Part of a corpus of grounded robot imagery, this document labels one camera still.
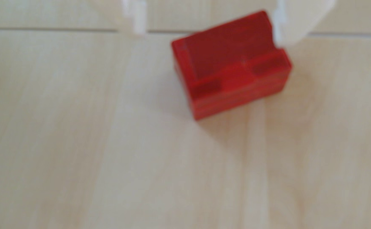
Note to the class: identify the red block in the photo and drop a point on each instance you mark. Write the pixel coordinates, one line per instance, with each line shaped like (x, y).
(230, 70)

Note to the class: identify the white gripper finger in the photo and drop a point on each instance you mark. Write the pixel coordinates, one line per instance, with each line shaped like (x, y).
(139, 16)
(300, 19)

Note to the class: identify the light plywood sheet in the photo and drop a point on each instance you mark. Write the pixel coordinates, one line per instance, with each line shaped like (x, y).
(109, 143)

